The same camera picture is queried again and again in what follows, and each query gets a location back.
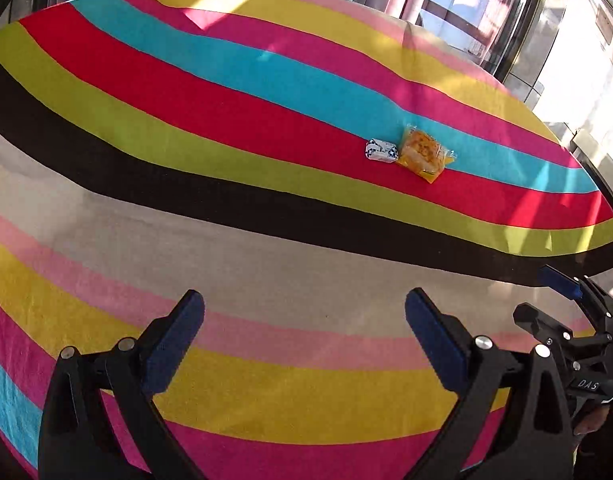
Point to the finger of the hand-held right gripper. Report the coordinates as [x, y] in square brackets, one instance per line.
[561, 280]
[541, 322]

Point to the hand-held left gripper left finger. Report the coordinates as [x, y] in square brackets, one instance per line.
[174, 345]

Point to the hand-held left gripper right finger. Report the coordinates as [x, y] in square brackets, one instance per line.
[436, 345]

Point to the person's right hand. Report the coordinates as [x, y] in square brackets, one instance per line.
[589, 420]

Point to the striped tablecloth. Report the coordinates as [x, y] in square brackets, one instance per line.
[236, 220]

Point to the orange pastry packet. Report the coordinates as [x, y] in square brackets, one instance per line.
[424, 155]

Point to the blue white candy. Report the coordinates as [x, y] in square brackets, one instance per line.
[381, 151]

